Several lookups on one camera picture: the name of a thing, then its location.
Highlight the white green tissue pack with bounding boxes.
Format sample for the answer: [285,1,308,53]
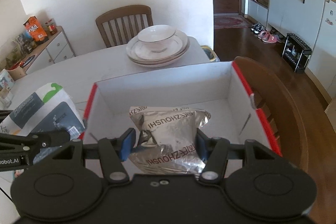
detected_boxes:
[0,82,86,164]

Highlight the silver foil snack bag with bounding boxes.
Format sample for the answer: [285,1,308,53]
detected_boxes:
[129,106,211,175]

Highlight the red white cardboard box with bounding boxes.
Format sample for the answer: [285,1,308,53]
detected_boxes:
[79,61,283,175]

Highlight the white sideboard cabinet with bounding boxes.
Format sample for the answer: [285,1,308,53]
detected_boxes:
[4,25,76,75]

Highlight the stacked white plates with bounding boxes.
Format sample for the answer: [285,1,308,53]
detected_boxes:
[126,30,190,68]

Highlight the white bowl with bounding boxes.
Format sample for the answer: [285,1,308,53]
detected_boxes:
[137,24,176,52]

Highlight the orange snack bag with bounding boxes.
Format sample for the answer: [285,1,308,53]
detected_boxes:
[23,16,49,44]

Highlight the brown wooden chair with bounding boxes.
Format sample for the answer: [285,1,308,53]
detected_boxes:
[95,5,153,48]

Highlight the pink slippers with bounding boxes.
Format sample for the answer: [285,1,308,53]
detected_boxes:
[257,30,281,44]

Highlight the red patterned rug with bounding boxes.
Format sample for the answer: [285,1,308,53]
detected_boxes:
[214,14,252,30]

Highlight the black shoe rack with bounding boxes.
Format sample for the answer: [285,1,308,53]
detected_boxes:
[282,33,312,73]

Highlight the grey wall cabinet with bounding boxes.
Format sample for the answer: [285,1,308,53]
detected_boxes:
[247,0,335,102]

